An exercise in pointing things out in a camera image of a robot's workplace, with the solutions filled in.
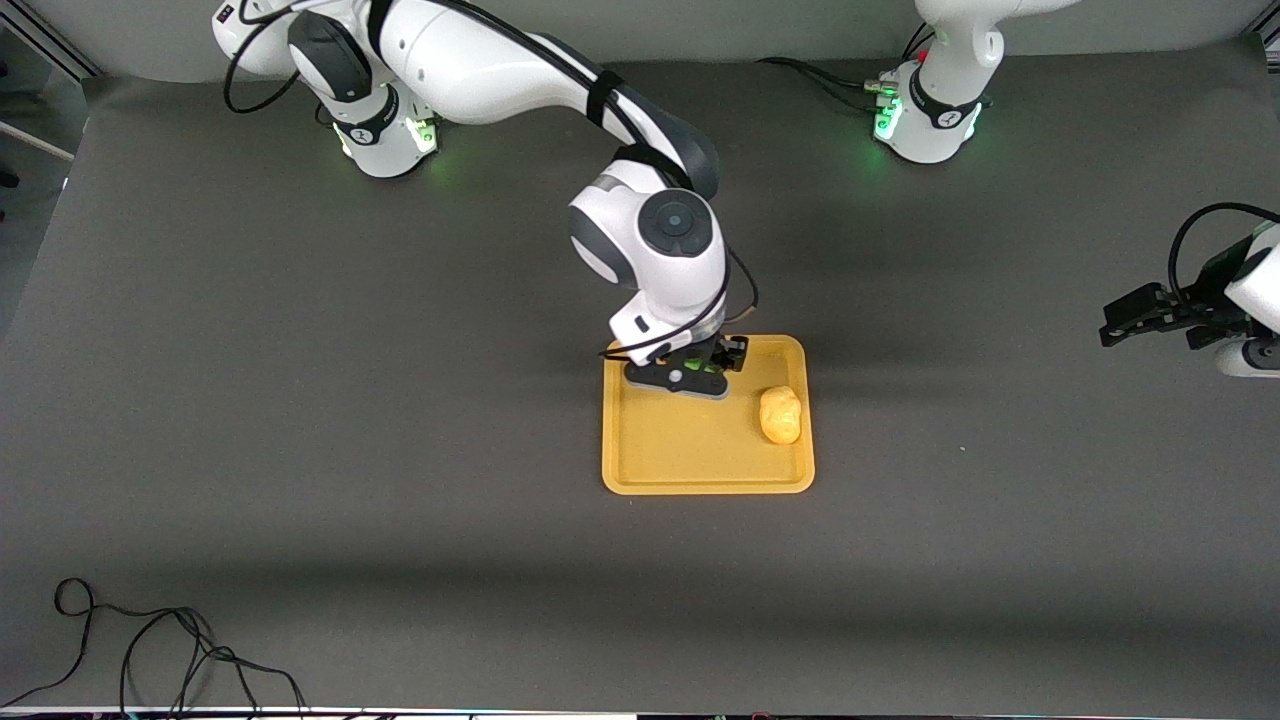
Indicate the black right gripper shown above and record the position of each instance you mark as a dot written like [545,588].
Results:
[722,353]

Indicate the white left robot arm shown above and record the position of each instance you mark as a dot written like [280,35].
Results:
[940,120]

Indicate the yellow plastic tray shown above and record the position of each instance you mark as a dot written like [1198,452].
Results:
[690,450]

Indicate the thin white rod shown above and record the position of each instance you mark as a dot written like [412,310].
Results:
[40,141]

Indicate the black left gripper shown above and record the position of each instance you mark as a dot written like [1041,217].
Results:
[1196,306]

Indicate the dark grey table mat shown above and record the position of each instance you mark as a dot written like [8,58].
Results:
[400,450]

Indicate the yellow potato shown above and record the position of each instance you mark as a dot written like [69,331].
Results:
[780,415]

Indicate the green apple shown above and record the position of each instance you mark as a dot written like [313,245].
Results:
[693,363]

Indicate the aluminium frame rail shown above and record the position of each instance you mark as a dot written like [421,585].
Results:
[60,52]

